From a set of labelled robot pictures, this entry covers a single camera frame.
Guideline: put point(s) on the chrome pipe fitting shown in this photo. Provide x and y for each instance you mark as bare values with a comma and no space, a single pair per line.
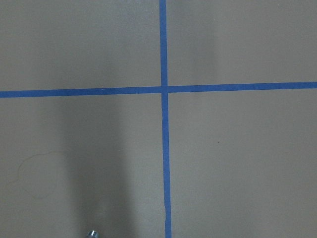
92,234

